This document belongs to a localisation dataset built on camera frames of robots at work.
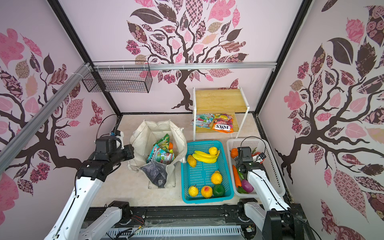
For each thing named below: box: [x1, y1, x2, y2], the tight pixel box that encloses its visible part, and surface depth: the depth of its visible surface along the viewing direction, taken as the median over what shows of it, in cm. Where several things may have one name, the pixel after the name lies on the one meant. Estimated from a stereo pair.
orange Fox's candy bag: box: [212, 113, 234, 134], surface depth 92 cm
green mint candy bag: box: [190, 113, 214, 129], surface depth 92 cm
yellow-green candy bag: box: [153, 133, 170, 153], surface depth 92 cm
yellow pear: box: [188, 184, 199, 197], surface depth 79 cm
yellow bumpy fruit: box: [211, 170, 223, 185], surface depth 83 cm
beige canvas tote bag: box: [128, 120, 188, 189], surface depth 81 cm
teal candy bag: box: [146, 144, 175, 165], surface depth 82 cm
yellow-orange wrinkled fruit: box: [187, 154, 197, 168], surface depth 90 cm
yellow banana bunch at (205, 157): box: [192, 150, 220, 164], surface depth 92 cm
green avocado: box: [212, 184, 226, 198], surface depth 79 cm
